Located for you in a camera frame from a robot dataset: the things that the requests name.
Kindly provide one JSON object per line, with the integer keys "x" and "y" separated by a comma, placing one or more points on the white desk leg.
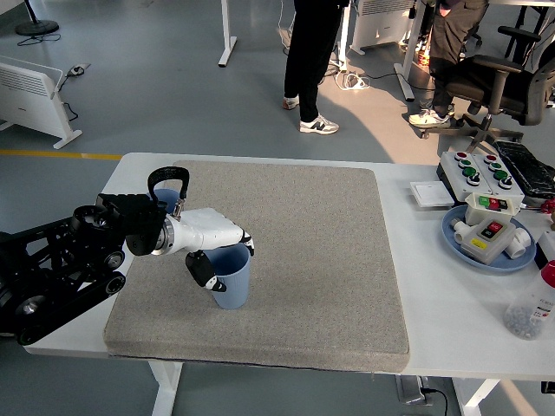
{"x": 409, "y": 65}
{"x": 226, "y": 39}

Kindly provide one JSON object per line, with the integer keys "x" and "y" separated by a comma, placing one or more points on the seated person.
{"x": 451, "y": 39}

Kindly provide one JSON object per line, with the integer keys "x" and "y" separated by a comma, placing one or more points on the blue round plate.
{"x": 451, "y": 242}

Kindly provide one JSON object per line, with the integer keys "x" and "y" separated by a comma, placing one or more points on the standing person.
{"x": 310, "y": 56}

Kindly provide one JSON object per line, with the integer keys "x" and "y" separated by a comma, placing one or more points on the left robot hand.
{"x": 208, "y": 229}

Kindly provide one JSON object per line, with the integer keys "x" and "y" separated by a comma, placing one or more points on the grey power strip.
{"x": 409, "y": 390}

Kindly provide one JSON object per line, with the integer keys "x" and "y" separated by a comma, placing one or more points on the white four-button control box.
{"x": 455, "y": 180}
{"x": 485, "y": 171}

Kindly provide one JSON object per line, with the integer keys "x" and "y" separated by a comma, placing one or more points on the white table leg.
{"x": 167, "y": 390}

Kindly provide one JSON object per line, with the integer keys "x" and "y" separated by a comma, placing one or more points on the grey red-black button switch box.
{"x": 487, "y": 247}

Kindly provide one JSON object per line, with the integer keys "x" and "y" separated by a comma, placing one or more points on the white pipe fitting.
{"x": 520, "y": 242}
{"x": 459, "y": 232}

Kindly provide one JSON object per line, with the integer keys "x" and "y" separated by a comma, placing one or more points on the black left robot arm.
{"x": 65, "y": 260}

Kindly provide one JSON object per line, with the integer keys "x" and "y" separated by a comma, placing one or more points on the clear bottle with red cap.
{"x": 533, "y": 307}

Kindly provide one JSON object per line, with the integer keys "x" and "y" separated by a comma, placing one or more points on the black office chair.
{"x": 498, "y": 86}

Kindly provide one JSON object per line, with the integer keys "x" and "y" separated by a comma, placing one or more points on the floor power socket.
{"x": 78, "y": 69}

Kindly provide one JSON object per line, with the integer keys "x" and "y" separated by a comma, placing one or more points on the black round stand base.
{"x": 37, "y": 27}

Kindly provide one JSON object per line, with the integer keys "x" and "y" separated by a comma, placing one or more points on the white panel heater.
{"x": 30, "y": 99}
{"x": 377, "y": 26}

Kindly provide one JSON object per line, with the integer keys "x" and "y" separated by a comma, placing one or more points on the white green-red button switch box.
{"x": 474, "y": 210}

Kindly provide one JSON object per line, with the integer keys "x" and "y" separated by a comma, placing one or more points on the grey-brown table mat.
{"x": 303, "y": 260}

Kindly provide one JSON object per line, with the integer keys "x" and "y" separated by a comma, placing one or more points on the blue ribbed plastic cup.
{"x": 234, "y": 281}
{"x": 169, "y": 199}

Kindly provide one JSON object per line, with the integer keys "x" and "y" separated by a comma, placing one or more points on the white wall switch plate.
{"x": 431, "y": 193}

